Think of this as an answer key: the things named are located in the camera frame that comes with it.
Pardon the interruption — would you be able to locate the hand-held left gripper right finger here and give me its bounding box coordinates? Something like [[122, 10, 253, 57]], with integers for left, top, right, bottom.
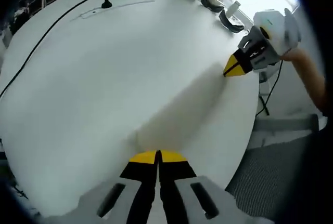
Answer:
[[158, 150, 252, 224]]

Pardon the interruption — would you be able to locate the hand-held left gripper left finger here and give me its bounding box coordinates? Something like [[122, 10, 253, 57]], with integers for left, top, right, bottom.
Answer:
[[78, 150, 160, 224]]

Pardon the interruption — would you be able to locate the black curved object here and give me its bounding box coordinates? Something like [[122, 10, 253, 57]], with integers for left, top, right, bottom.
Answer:
[[218, 9, 246, 34], [199, 0, 225, 14]]

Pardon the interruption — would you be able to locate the white cylinder object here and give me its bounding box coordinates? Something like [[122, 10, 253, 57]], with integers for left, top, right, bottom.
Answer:
[[226, 0, 242, 17]]

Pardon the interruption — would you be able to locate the grey mesh office chair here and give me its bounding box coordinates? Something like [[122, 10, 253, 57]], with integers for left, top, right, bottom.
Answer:
[[224, 113, 326, 220]]

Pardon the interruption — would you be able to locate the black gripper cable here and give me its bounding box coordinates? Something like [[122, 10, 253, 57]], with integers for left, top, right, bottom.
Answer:
[[255, 59, 285, 117]]

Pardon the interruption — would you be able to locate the black table cable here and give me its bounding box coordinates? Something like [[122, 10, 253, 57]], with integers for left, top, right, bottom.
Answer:
[[0, 0, 113, 98]]

